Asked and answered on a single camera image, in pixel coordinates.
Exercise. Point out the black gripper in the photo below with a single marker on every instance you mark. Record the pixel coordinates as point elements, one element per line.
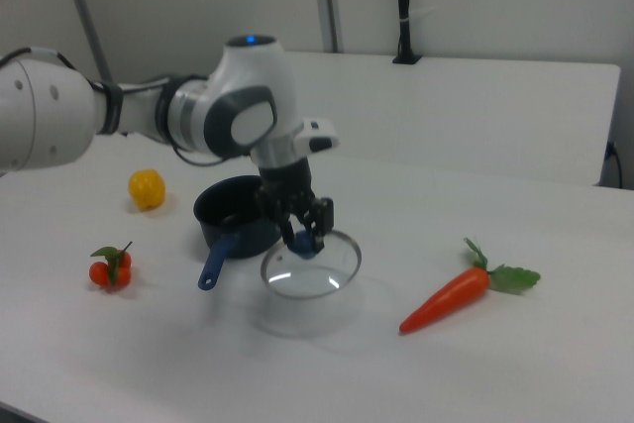
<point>285,180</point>

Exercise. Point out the glass lid with blue knob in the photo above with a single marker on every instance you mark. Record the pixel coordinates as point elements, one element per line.
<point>317,275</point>

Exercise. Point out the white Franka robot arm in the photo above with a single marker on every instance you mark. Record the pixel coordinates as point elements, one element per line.
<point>44,111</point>

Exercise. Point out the yellow toy bell pepper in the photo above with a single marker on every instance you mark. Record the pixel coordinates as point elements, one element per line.
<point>146,190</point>

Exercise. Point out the orange toy carrot with leaves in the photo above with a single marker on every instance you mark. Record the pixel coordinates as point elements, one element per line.
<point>446,299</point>

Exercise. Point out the toy tangerine cluster with leaves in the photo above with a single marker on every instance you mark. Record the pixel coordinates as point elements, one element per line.
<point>99,272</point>

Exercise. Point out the black pole with clamp base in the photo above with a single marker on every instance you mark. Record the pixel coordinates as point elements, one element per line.
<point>406,22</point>

